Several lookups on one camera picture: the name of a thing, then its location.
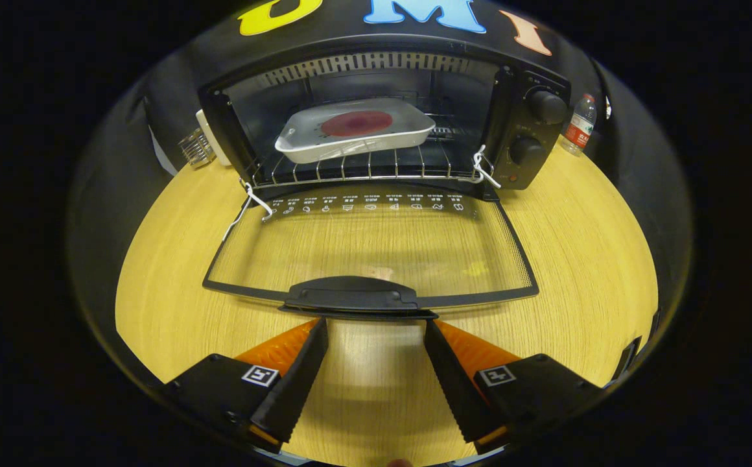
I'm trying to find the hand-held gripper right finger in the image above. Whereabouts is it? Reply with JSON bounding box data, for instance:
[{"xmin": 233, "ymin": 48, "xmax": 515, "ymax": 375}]
[{"xmin": 423, "ymin": 318, "xmax": 604, "ymax": 455}]

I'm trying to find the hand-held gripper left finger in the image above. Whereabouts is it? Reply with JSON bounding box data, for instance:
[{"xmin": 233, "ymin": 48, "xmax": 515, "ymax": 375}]
[{"xmin": 162, "ymin": 317, "xmax": 330, "ymax": 455}]

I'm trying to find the white square plate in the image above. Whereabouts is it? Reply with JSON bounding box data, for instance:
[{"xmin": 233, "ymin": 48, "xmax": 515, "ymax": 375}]
[{"xmin": 275, "ymin": 97, "xmax": 437, "ymax": 164}]

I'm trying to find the black toaster oven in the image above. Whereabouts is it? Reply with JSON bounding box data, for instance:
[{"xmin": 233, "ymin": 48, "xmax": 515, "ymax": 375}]
[{"xmin": 198, "ymin": 36, "xmax": 572, "ymax": 322}]

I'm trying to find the pink ham slice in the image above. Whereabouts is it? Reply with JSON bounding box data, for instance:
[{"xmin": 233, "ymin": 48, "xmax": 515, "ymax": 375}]
[{"xmin": 321, "ymin": 110, "xmax": 394, "ymax": 138}]

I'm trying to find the white bread toaster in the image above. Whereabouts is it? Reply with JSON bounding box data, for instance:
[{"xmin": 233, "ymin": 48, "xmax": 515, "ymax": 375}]
[{"xmin": 194, "ymin": 109, "xmax": 233, "ymax": 167}]

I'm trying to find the clear plastic water bottle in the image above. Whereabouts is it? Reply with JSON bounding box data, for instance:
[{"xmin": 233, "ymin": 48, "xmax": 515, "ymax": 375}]
[{"xmin": 561, "ymin": 93, "xmax": 598, "ymax": 156}]

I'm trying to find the wire mesh basket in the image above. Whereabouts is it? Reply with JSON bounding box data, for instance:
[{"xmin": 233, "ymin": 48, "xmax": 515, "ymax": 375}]
[{"xmin": 177, "ymin": 128, "xmax": 217, "ymax": 169}]

